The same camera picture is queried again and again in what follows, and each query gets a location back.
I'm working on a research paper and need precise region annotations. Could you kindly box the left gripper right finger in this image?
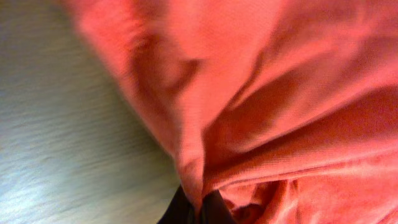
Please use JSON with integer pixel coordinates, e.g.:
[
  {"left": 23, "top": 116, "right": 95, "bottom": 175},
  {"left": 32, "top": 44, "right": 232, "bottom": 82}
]
[{"left": 199, "top": 190, "right": 237, "bottom": 224}]

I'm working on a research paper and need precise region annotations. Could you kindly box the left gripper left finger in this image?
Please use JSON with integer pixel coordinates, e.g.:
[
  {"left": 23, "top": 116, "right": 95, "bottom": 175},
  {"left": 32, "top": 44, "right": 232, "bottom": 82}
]
[{"left": 157, "top": 186, "right": 196, "bottom": 224}]

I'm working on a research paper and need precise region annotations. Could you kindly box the orange printed t-shirt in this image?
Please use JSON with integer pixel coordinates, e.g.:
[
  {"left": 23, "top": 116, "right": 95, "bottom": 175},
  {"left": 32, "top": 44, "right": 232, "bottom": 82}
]
[{"left": 64, "top": 0, "right": 397, "bottom": 223}]

